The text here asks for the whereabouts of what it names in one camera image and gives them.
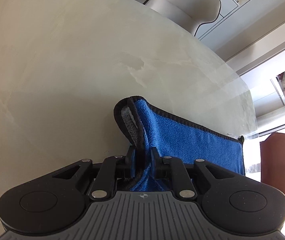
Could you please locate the white sideboard cabinet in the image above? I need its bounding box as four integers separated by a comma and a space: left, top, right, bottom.
197, 0, 285, 52

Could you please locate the brown leather chair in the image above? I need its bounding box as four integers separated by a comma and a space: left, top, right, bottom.
260, 132, 285, 195

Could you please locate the blue and grey microfibre towel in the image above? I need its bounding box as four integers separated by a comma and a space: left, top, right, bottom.
114, 96, 245, 191

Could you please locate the beige dining chair right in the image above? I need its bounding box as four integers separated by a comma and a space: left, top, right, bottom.
136, 0, 222, 36

